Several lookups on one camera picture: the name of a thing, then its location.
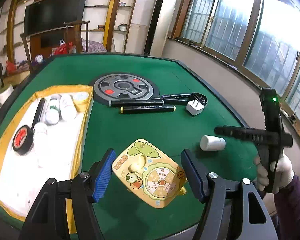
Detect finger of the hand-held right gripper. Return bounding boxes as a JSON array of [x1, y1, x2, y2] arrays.
[[214, 126, 266, 146]]

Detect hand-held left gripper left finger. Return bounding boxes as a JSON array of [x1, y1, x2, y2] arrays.
[[19, 148, 117, 240]]

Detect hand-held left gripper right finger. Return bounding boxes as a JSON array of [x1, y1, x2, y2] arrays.
[[180, 149, 278, 240]]

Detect white pill bottle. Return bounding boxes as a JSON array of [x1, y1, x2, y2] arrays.
[[200, 135, 226, 152]]

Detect yellow cartoon toy keychain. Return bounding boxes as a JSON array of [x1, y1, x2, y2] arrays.
[[111, 138, 188, 209]]

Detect white power adapter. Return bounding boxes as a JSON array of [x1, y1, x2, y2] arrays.
[[185, 100, 206, 116]]

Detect yellow-edged white tray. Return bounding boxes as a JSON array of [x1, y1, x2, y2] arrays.
[[0, 85, 94, 233]]

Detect white bottle red label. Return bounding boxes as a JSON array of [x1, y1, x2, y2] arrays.
[[33, 122, 49, 153]]

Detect small white bottle green label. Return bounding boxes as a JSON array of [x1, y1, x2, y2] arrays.
[[60, 94, 78, 121]]

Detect black marker beige caps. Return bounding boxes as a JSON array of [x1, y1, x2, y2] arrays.
[[120, 105, 176, 115]]

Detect black marker pen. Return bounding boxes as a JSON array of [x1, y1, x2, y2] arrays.
[[161, 93, 198, 101], [108, 99, 164, 108], [31, 98, 46, 131]]

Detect yellow round tin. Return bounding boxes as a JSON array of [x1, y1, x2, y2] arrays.
[[72, 91, 91, 104]]

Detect large white bottle green label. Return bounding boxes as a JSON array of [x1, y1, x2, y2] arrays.
[[45, 94, 62, 126]]

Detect black tape roll red core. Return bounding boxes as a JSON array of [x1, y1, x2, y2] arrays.
[[12, 125, 34, 156]]

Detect person's right forearm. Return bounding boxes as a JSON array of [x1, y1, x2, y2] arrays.
[[272, 174, 300, 240]]

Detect person's right hand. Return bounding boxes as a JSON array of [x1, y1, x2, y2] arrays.
[[254, 153, 294, 194]]

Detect metal-framed window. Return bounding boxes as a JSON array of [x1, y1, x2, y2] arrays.
[[174, 0, 300, 120]]

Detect round grey paddle toy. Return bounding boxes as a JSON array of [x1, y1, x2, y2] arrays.
[[88, 73, 161, 107]]

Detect white plastic stool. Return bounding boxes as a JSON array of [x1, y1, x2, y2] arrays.
[[0, 85, 15, 106]]

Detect floral cloth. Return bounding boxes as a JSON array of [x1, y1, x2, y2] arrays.
[[81, 40, 108, 53]]

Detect red plastic bag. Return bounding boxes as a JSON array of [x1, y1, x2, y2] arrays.
[[53, 39, 73, 56]]

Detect white tower air conditioner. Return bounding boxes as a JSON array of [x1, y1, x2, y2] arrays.
[[143, 0, 179, 57]]

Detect dark wooden chair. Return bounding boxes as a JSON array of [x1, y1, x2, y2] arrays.
[[63, 21, 91, 54]]

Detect black flat television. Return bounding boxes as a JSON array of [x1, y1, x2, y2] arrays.
[[23, 0, 88, 37]]

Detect gold-framed wall shelf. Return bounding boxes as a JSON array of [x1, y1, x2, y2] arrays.
[[86, 0, 141, 53]]

